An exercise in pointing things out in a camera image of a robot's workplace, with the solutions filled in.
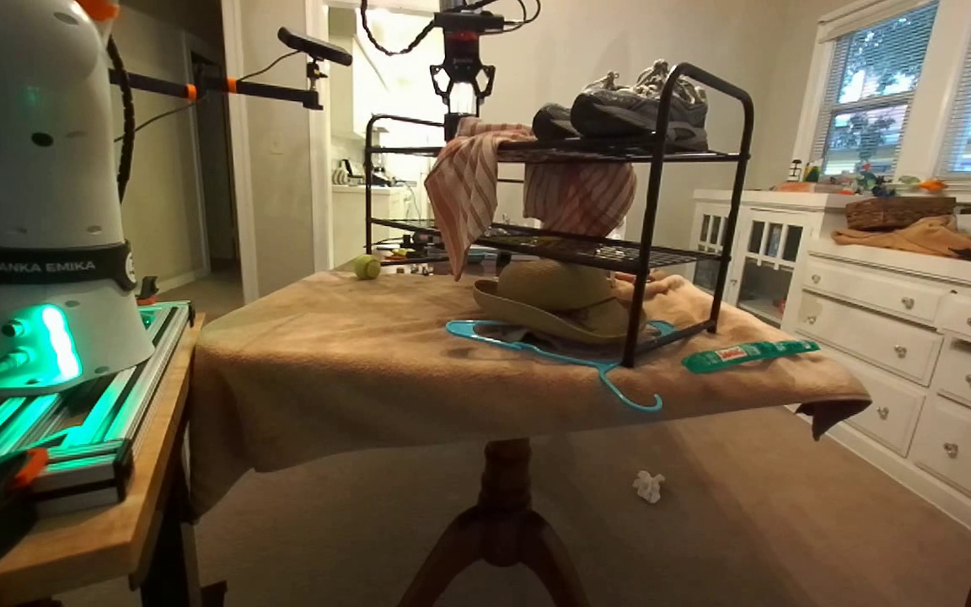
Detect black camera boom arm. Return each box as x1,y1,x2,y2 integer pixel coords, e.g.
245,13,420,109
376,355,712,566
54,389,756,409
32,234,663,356
109,28,358,115

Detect wooden table pedestal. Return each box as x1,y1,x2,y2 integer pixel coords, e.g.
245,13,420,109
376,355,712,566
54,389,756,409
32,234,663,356
395,434,590,607

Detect black metal wire rack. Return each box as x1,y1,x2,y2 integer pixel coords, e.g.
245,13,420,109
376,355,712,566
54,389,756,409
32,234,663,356
360,59,759,369

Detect white glass door cabinet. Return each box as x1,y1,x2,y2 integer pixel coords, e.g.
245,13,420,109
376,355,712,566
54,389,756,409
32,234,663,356
687,185,821,329

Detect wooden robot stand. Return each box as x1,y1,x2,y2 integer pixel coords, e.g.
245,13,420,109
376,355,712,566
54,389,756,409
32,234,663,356
0,318,206,607

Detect tan folded cloth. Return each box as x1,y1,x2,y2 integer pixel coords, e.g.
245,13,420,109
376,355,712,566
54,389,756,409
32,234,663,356
468,255,649,347

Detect green lit aluminium base rails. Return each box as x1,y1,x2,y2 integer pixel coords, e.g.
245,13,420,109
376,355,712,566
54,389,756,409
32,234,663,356
0,298,195,509

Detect dark clothes pile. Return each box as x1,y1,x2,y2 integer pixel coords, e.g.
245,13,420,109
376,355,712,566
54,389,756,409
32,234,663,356
567,59,715,155

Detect teal plastic hanger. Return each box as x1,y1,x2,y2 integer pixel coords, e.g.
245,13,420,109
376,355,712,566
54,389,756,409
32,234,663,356
441,312,681,417

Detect brown wicker basket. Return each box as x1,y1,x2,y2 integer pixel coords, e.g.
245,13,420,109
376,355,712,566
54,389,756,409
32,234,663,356
839,191,961,234

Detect green clip hanger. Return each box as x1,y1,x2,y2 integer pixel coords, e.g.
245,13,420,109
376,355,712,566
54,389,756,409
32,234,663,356
681,333,823,378

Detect white dresser with drawers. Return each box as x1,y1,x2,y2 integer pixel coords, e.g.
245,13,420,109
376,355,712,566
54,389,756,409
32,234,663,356
781,240,971,541

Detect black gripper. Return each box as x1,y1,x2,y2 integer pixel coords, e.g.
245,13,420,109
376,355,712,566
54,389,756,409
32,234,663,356
429,8,500,115

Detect crumpled white paper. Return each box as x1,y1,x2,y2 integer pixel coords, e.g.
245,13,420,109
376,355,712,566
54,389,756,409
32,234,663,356
631,464,669,507

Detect brown cloth on dresser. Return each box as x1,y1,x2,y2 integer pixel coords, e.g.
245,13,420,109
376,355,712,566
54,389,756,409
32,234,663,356
830,217,971,263

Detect orange white striped cloth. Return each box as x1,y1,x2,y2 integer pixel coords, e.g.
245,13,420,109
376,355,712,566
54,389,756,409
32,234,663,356
420,118,640,282

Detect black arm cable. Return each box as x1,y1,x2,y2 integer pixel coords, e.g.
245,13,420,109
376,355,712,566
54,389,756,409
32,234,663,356
100,37,140,206

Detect white red oval object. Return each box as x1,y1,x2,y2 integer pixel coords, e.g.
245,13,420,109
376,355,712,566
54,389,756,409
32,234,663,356
380,258,445,279

